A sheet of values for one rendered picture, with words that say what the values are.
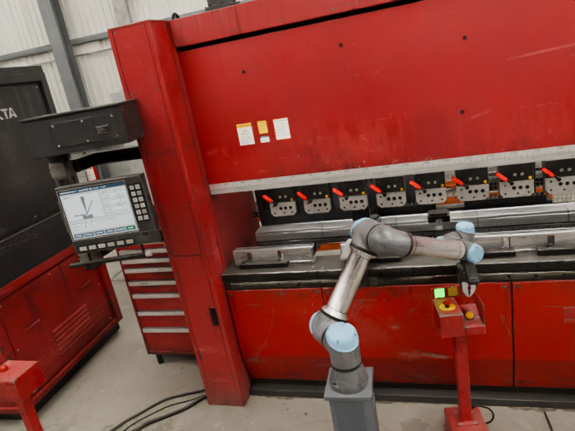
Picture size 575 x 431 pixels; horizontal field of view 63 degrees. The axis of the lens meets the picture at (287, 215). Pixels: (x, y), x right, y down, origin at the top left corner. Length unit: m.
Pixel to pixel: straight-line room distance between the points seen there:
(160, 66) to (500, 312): 2.12
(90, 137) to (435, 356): 2.14
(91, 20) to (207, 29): 5.29
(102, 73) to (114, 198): 5.42
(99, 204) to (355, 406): 1.53
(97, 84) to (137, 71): 5.26
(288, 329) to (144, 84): 1.59
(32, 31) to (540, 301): 7.57
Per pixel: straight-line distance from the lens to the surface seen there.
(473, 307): 2.44
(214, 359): 3.05
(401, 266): 2.56
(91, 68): 7.87
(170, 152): 2.58
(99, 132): 2.46
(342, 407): 1.92
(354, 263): 1.87
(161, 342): 3.70
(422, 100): 2.42
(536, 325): 2.74
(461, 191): 2.51
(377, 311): 2.69
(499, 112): 2.45
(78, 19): 7.94
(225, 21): 2.58
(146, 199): 2.43
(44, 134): 2.59
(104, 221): 2.54
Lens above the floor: 1.96
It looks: 17 degrees down
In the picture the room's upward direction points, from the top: 10 degrees counter-clockwise
